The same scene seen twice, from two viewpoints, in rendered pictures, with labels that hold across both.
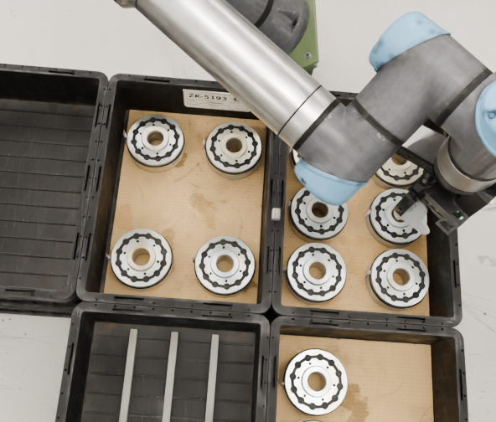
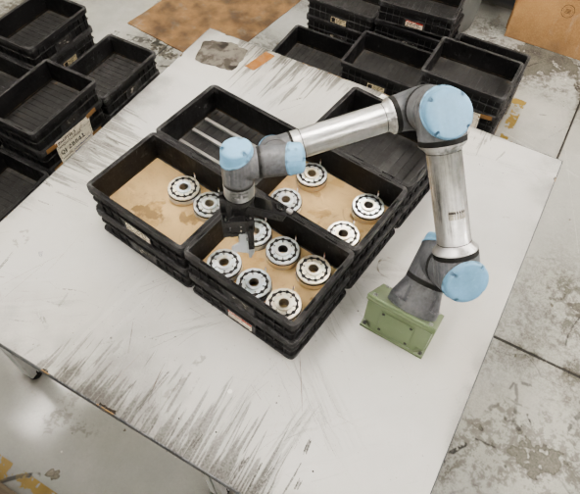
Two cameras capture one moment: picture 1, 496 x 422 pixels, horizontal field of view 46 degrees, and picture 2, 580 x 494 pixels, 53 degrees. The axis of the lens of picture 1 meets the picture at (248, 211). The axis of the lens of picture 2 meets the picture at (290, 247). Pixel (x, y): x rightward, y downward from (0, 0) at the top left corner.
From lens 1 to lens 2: 1.39 m
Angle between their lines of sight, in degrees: 49
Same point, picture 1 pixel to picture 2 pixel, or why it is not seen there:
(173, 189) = (339, 207)
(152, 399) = not seen: hidden behind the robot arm
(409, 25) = (296, 145)
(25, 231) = (355, 149)
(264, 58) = (324, 124)
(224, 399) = not seen: hidden behind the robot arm
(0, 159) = (398, 155)
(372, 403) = (182, 225)
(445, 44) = (279, 150)
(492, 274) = (190, 357)
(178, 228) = (317, 199)
